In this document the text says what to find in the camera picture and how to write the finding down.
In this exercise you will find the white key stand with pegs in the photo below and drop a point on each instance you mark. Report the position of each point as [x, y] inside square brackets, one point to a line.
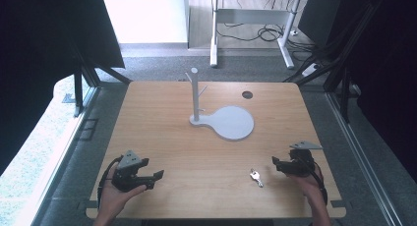
[229, 121]

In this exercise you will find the white power strip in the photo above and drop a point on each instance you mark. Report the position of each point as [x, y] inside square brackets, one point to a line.
[310, 69]

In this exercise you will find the person's left hand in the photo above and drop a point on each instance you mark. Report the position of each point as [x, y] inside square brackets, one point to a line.
[114, 196]

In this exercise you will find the dark round table grommet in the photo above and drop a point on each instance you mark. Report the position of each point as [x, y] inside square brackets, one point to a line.
[247, 95]

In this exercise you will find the person's right hand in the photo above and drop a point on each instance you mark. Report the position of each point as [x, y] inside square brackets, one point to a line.
[306, 185]

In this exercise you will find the silver floor rail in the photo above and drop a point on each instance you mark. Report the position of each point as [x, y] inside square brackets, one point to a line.
[360, 160]

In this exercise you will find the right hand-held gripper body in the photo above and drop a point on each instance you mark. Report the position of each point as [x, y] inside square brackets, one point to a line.
[303, 160]

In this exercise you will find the white cabinet panel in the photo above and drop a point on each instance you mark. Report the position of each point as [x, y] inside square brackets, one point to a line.
[146, 19]

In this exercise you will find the black metal frame strut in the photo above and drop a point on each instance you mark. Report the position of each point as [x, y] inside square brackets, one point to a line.
[341, 62]
[78, 95]

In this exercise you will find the silver key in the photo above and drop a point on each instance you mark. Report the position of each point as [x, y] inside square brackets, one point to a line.
[256, 177]

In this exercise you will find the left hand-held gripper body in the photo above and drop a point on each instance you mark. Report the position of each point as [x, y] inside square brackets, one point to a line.
[126, 179]

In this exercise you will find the white metal desk frame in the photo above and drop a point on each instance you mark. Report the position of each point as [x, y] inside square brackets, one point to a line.
[285, 39]

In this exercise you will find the black curtain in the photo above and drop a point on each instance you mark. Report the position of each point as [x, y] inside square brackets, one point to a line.
[39, 55]
[387, 72]

